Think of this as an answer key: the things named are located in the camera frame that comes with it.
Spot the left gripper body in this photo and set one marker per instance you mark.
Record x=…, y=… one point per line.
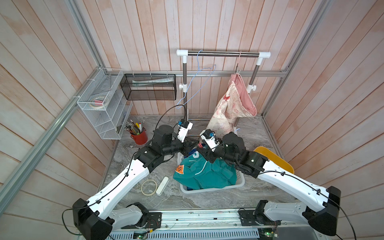
x=176, y=146

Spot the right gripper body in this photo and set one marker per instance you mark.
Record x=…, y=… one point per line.
x=221, y=154

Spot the green jacket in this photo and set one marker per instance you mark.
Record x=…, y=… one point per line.
x=196, y=173

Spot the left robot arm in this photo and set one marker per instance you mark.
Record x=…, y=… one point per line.
x=96, y=217

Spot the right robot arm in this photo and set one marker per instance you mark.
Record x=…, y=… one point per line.
x=319, y=207

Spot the pink hanger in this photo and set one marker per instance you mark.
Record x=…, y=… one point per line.
x=238, y=60

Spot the red pencil cup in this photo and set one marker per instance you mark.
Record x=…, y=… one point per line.
x=140, y=139

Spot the white plastic laundry basket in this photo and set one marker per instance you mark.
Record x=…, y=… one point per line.
x=239, y=183

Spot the yellow plastic tray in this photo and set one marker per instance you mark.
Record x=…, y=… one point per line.
x=275, y=158

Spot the white remote-like bar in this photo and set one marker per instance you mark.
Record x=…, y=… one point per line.
x=162, y=186

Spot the cream pink print jacket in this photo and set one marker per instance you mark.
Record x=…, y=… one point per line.
x=239, y=105

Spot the black mesh basket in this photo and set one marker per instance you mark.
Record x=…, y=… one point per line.
x=149, y=87

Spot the tape roll on shelf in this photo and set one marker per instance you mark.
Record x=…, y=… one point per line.
x=99, y=102

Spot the white clothes rack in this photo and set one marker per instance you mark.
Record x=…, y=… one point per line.
x=251, y=87

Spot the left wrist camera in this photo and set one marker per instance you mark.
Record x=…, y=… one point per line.
x=185, y=126

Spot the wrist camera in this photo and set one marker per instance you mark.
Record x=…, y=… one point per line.
x=210, y=139
x=185, y=126

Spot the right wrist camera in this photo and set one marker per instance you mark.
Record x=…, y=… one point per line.
x=210, y=139

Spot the white wire shelf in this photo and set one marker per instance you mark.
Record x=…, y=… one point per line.
x=109, y=122

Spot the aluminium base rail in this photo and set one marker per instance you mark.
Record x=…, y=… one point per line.
x=216, y=224

